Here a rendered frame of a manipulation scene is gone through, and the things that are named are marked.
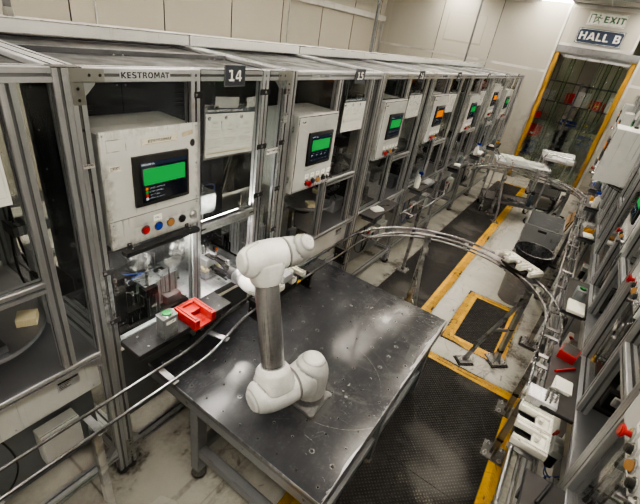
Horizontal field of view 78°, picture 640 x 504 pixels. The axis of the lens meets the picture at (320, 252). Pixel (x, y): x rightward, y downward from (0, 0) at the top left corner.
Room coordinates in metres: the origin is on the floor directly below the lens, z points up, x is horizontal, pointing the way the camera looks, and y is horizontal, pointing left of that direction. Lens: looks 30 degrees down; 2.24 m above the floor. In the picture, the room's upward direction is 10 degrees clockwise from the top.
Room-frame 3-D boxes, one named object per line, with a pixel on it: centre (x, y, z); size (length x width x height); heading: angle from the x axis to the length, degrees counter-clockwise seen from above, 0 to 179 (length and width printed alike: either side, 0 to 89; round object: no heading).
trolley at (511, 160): (6.33, -2.91, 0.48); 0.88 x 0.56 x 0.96; 78
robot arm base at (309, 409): (1.34, -0.07, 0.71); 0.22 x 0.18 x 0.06; 150
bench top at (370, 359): (1.74, -0.08, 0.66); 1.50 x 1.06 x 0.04; 150
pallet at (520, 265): (2.80, -1.57, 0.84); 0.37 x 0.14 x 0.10; 28
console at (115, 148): (1.51, 0.79, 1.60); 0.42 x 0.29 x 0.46; 150
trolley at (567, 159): (7.23, -3.90, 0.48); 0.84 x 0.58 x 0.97; 158
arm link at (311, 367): (1.31, -0.05, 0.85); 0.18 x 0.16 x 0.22; 131
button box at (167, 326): (1.36, 0.64, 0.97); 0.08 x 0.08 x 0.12; 60
